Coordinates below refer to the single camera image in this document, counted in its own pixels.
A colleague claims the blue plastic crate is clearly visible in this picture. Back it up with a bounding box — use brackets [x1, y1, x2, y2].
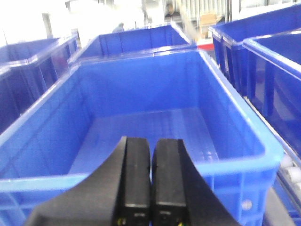
[244, 31, 301, 154]
[0, 36, 78, 132]
[0, 50, 283, 226]

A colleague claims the blue crate far back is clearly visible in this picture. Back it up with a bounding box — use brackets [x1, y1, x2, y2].
[68, 23, 197, 65]

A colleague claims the blue plastic crate right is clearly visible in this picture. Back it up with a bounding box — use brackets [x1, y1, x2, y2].
[244, 31, 301, 154]

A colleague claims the blue plastic crate middle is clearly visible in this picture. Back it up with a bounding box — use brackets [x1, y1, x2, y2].
[0, 50, 283, 226]

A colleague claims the white roller conveyor track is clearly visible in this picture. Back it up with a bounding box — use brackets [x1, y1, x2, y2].
[278, 153, 301, 209]

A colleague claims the blue crate far right rear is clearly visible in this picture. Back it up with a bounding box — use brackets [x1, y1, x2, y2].
[209, 3, 301, 96]

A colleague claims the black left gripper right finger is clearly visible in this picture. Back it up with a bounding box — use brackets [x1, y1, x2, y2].
[151, 139, 239, 226]

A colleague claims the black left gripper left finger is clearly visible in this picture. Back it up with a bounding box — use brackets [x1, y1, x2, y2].
[25, 137, 151, 226]

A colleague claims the blue plastic crate left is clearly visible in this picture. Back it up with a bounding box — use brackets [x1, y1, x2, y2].
[0, 36, 78, 132]

